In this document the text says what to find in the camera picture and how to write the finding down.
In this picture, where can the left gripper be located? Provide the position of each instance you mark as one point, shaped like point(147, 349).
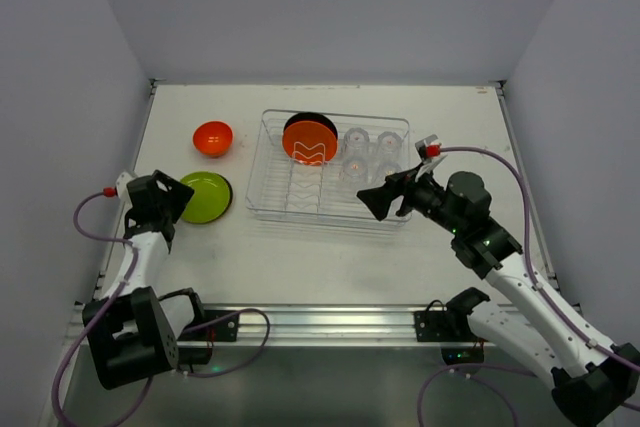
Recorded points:
point(163, 192)

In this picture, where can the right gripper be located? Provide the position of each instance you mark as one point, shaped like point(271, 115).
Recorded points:
point(404, 191)

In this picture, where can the green plate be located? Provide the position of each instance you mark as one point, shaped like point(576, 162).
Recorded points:
point(205, 205)

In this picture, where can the orange bowl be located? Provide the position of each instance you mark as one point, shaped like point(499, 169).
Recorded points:
point(213, 138)

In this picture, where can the orange plate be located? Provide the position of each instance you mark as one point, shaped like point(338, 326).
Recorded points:
point(310, 142)

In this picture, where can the black plate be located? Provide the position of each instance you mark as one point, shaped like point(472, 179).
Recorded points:
point(311, 117)

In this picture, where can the yellow patterned plate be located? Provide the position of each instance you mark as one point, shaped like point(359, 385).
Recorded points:
point(227, 196)

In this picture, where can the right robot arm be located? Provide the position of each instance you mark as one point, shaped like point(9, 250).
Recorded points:
point(588, 374)

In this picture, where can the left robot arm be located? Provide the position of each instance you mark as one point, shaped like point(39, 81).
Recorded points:
point(132, 331)

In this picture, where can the clear glass front right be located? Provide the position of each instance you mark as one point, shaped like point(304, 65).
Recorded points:
point(385, 169)

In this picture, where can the clear glass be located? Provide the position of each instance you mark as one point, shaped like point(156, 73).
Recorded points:
point(388, 146)
point(354, 171)
point(356, 143)
point(385, 169)

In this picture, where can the clear glass front left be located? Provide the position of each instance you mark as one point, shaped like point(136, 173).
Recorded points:
point(354, 171)

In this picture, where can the clear glass back right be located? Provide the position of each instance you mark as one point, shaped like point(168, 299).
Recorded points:
point(388, 146)

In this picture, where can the clear glass back left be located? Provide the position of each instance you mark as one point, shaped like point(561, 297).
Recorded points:
point(356, 143)

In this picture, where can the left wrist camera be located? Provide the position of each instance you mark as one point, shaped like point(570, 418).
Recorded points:
point(121, 184)

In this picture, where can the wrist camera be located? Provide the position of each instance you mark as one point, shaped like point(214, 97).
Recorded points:
point(429, 152)
point(121, 184)

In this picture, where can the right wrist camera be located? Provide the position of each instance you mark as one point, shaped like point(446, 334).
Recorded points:
point(429, 152)

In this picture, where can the white wire dish rack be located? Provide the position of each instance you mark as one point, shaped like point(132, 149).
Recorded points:
point(281, 189)

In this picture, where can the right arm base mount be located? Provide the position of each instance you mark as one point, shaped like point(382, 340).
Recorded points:
point(446, 324)

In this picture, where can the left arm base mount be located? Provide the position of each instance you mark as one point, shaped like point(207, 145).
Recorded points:
point(220, 324)

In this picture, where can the aluminium mounting rail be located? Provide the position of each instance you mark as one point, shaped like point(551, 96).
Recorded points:
point(325, 326)

